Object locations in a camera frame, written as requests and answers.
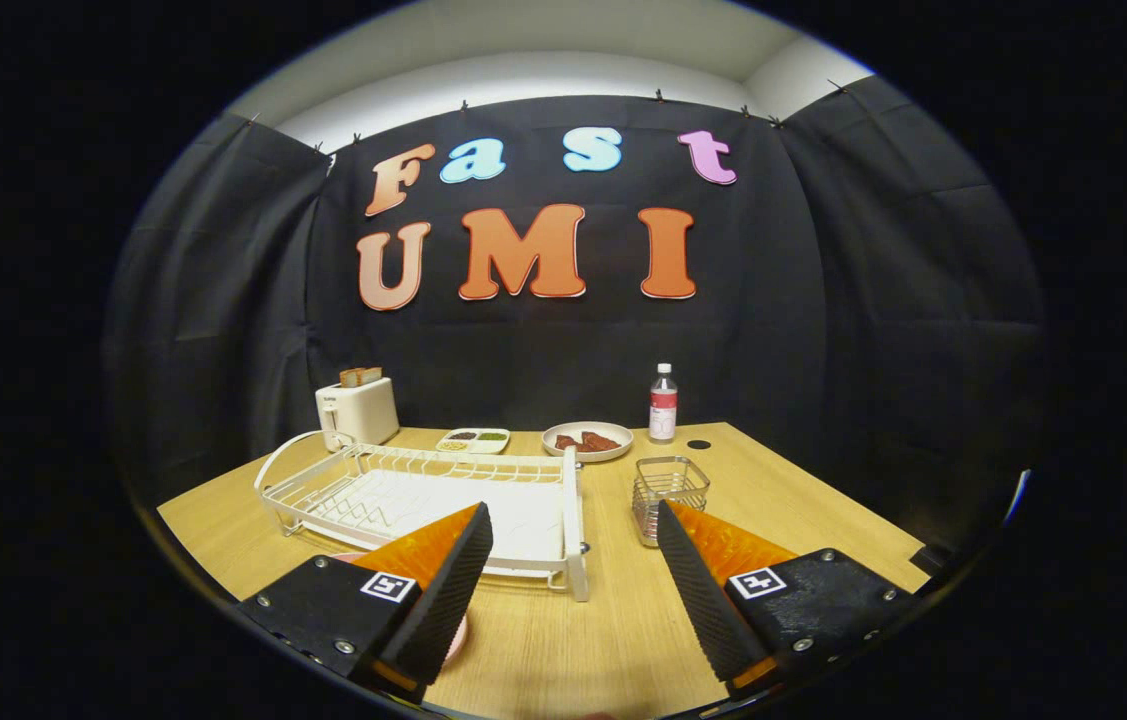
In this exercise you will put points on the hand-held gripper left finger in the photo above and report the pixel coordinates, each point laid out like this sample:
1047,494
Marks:
443,600

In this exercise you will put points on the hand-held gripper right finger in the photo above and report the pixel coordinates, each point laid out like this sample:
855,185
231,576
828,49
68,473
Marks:
708,600

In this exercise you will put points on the pink plate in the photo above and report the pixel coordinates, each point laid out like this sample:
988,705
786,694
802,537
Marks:
456,640

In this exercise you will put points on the white divided dish with beans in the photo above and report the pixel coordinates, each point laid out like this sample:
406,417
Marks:
473,449

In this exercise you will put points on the white round plate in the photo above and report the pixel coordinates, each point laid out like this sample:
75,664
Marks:
588,457

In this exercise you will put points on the red meat slice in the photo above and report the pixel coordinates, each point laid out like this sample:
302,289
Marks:
601,442
568,442

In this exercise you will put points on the red label water bottle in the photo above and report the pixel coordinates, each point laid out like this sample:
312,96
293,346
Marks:
663,410

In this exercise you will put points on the white toaster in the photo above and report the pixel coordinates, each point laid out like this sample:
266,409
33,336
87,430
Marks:
363,415

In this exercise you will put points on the toasted bread slice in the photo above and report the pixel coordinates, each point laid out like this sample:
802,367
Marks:
350,379
372,375

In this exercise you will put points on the black backdrop cloth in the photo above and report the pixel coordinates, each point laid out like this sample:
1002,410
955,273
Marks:
573,350

